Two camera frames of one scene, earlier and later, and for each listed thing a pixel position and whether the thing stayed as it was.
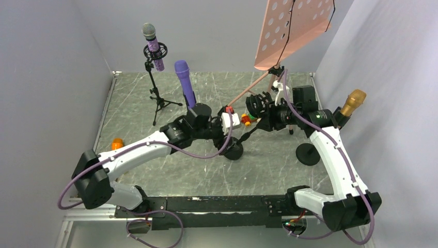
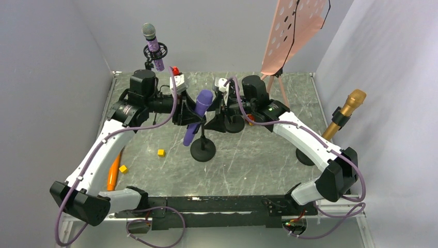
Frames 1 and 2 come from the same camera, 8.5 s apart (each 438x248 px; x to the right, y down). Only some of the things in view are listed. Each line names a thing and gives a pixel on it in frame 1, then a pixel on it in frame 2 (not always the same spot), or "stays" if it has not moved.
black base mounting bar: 168,212 stays
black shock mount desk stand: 256,105 -> 235,123
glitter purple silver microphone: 149,31 stays
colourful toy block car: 247,119 stays
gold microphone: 354,100 stays
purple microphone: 182,68 -> 204,100
